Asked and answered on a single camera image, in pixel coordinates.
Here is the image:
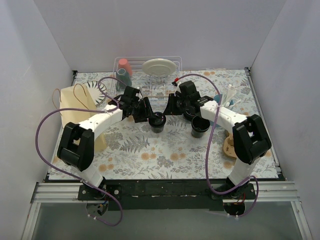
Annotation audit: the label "dark green mug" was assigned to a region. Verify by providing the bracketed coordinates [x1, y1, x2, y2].
[116, 68, 132, 92]

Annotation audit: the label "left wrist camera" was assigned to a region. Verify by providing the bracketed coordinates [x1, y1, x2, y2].
[135, 87, 143, 101]

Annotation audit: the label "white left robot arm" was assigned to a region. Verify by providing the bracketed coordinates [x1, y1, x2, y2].
[57, 86, 153, 200]

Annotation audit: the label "striped black white plate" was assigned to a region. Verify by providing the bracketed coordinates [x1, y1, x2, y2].
[82, 80, 107, 106]

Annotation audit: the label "blue cup holder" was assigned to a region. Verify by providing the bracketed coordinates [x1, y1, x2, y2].
[211, 94, 235, 127]

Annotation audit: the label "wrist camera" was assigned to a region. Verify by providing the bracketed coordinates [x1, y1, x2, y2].
[171, 77, 181, 95]
[135, 87, 143, 101]

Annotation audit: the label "black coffee cup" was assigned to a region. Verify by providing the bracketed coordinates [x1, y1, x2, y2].
[150, 124, 165, 134]

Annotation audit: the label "brown cardboard cup carriers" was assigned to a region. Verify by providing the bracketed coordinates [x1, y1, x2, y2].
[222, 130, 237, 160]

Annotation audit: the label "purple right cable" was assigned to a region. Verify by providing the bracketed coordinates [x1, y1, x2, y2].
[178, 74, 260, 218]

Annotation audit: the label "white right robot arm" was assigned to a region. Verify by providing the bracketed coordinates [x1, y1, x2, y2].
[164, 80, 272, 199]

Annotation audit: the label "floral table mat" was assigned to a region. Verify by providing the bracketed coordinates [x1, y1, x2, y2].
[48, 69, 280, 180]

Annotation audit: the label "cream ceramic plate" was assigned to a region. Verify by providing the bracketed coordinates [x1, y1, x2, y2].
[141, 58, 177, 77]

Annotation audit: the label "pink cup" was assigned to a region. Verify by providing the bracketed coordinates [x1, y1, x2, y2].
[118, 58, 133, 76]

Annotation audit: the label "white wire dish rack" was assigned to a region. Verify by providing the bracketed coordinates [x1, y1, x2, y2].
[125, 56, 182, 108]

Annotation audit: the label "black cup lid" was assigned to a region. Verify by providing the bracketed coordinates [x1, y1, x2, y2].
[148, 112, 166, 128]

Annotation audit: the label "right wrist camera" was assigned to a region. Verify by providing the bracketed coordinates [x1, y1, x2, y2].
[171, 77, 181, 95]

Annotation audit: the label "brown paper bag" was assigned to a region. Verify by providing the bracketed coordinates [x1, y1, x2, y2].
[51, 83, 108, 152]

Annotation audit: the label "stack of black lids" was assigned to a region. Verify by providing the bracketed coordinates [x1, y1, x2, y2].
[183, 110, 200, 122]

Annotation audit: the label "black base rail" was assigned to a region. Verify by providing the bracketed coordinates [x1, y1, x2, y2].
[77, 179, 256, 211]

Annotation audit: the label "stack of black cups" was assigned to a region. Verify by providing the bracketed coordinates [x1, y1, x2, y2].
[191, 116, 211, 138]

